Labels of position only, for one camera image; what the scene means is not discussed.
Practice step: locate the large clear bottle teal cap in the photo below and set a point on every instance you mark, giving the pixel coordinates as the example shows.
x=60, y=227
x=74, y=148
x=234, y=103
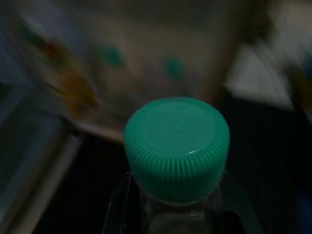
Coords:
x=175, y=146

